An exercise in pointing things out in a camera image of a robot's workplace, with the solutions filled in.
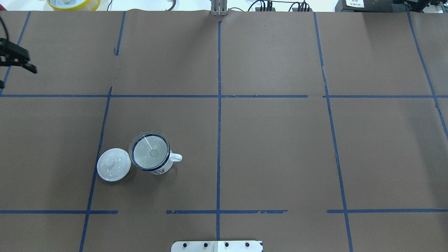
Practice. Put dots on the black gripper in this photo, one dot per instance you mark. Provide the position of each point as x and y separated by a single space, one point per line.
15 56

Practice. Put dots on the aluminium frame post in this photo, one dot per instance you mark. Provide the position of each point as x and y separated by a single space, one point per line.
219 8

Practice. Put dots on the white enamel cup blue rim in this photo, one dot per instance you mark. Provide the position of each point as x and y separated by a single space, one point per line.
164 166

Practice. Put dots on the clear glass funnel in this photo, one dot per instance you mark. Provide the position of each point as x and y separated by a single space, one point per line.
150 152

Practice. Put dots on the yellow tape roll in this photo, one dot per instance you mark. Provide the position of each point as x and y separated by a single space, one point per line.
74 5

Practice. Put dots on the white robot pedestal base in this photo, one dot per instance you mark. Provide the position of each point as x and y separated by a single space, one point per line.
218 246

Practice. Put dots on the black box device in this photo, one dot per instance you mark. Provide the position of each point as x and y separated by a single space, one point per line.
371 6

